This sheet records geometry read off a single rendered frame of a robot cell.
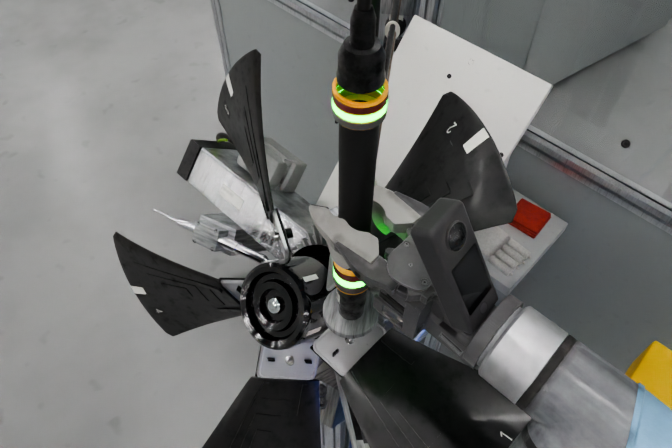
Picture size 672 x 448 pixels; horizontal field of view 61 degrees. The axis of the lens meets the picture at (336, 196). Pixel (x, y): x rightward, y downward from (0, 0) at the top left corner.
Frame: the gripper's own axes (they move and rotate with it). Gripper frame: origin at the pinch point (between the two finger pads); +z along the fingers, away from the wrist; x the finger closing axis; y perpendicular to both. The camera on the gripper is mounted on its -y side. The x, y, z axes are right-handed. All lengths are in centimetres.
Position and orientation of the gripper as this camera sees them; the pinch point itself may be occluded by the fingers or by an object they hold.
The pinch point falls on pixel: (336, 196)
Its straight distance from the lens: 57.1
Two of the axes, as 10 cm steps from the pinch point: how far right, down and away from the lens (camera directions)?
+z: -7.2, -5.5, 4.3
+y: -0.1, 6.2, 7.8
